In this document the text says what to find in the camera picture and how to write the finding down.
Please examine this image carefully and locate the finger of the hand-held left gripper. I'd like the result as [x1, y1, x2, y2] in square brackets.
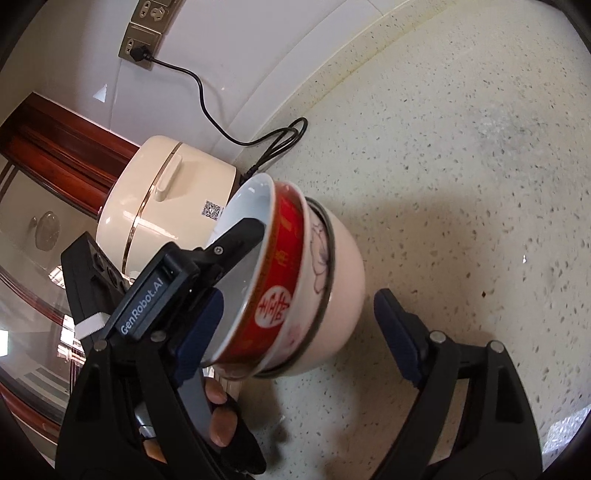
[194, 218, 266, 287]

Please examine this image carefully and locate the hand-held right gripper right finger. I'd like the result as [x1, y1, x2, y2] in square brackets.
[369, 288, 543, 480]

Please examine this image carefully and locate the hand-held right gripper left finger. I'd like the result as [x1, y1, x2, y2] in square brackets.
[55, 292, 227, 480]

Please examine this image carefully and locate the red and white bowl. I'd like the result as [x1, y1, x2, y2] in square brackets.
[202, 173, 309, 380]

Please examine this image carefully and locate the white bowl with dark rim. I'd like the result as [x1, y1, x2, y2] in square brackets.
[259, 198, 366, 380]

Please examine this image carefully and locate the person's left hand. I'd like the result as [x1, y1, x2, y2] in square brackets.
[203, 377, 267, 478]

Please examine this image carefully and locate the cream rice cooker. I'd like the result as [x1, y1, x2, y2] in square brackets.
[95, 135, 238, 278]

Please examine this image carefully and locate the glass door with wooden trim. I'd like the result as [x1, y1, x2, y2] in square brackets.
[0, 166, 116, 439]

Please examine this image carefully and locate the black power cable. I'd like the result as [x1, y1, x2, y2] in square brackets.
[127, 46, 309, 182]

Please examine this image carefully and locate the wooden door frame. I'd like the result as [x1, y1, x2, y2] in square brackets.
[0, 91, 141, 220]

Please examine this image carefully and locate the grey wall socket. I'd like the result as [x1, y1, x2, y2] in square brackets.
[117, 23, 163, 71]
[130, 0, 185, 35]

